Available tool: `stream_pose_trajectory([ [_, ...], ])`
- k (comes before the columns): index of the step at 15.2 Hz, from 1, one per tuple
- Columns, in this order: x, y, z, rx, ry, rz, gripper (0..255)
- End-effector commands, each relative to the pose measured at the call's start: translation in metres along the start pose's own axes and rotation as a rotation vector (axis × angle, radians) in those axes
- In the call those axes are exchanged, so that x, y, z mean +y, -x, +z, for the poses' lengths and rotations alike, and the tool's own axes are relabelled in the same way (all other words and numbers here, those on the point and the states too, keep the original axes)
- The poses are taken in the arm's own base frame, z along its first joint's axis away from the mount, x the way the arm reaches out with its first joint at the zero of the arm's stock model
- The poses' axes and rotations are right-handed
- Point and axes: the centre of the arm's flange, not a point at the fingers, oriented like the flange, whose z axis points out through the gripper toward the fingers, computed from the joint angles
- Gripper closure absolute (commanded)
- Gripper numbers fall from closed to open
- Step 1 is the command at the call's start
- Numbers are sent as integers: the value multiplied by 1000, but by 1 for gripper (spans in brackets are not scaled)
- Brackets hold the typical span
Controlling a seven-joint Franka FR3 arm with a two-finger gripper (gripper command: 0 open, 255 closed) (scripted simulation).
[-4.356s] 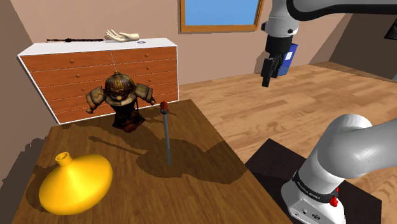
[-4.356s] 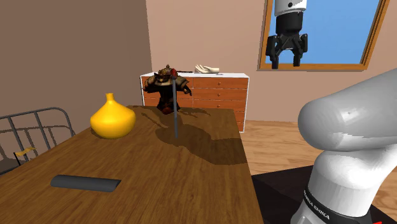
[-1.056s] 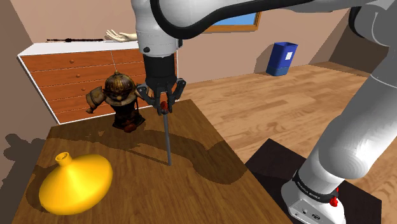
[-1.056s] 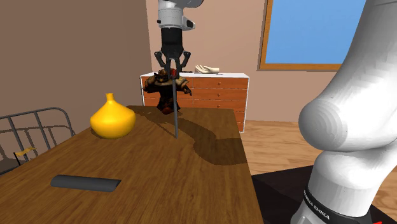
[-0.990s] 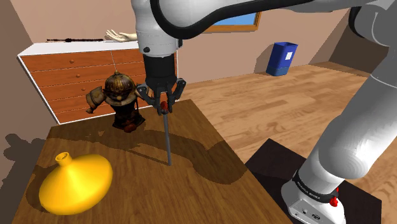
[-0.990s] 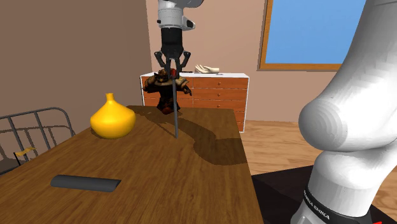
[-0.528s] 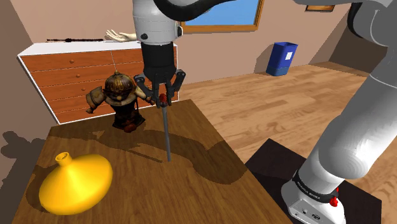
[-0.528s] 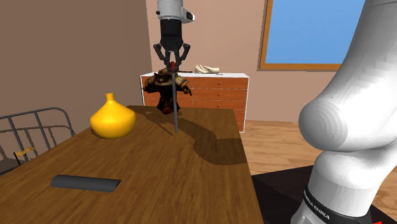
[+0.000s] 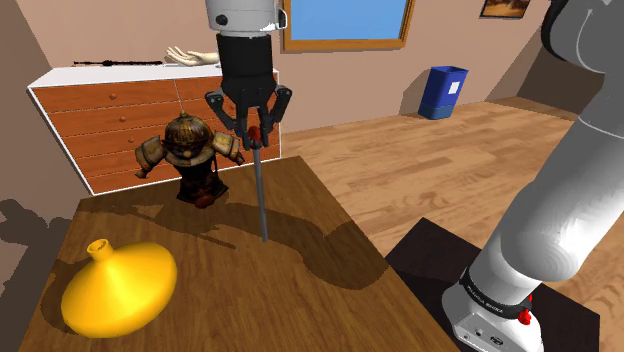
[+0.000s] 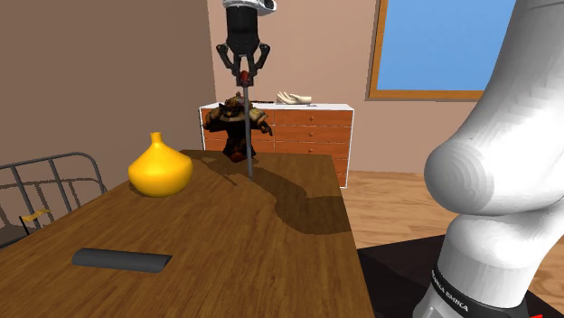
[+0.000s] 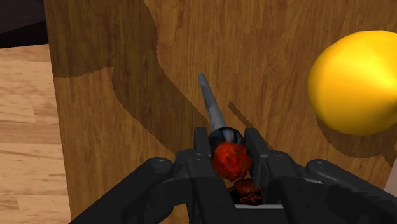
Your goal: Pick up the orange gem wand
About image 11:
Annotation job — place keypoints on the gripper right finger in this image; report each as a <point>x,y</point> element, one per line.
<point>297,186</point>

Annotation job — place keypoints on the yellow round fruit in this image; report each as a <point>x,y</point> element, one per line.
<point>353,82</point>

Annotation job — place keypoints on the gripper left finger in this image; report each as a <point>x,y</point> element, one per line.
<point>189,173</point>

